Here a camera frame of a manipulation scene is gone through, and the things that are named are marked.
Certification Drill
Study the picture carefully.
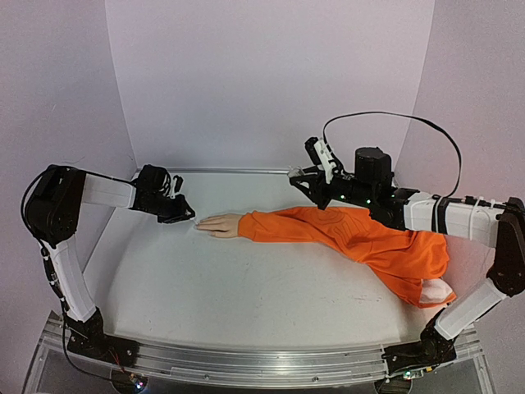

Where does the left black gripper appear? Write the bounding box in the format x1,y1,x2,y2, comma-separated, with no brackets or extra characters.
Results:
146,194,196,224

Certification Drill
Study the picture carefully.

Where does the clear nail polish bottle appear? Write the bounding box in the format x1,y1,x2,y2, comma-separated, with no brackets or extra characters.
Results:
287,167,305,178

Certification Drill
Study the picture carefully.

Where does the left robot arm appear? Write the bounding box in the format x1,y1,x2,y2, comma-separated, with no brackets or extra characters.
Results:
21,165,195,323

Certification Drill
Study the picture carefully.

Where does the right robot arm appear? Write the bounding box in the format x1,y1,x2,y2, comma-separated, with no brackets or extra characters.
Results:
288,138,524,340

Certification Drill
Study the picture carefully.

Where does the mannequin hand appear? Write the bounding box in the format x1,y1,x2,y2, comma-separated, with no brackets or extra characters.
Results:
196,213,243,239

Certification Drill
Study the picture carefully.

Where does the orange sweatshirt sleeve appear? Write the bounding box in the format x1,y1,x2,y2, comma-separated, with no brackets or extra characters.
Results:
239,207,450,309

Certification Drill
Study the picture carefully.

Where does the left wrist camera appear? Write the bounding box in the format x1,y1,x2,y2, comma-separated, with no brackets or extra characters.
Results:
161,174,184,199

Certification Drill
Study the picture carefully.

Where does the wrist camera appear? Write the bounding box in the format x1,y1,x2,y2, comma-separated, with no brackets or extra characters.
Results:
161,174,184,199
304,137,344,185

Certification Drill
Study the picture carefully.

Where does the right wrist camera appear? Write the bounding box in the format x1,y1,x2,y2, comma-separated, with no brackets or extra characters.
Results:
304,137,344,185

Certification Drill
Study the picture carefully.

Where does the aluminium back rail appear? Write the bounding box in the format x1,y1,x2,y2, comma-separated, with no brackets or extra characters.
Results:
136,166,397,177

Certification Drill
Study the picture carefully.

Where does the aluminium rail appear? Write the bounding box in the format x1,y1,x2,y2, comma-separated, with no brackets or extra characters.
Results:
40,311,479,381
136,166,397,177

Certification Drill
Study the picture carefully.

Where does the black right camera cable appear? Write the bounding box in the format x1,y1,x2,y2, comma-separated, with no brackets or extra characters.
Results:
322,112,463,200

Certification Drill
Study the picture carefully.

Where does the aluminium front rail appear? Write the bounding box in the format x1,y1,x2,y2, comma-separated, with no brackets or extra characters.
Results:
40,311,479,381

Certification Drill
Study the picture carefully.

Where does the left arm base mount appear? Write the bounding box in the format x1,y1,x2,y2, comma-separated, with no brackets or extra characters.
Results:
65,308,139,368

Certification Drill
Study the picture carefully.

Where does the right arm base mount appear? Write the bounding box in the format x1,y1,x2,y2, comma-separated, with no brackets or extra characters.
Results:
381,313,456,377

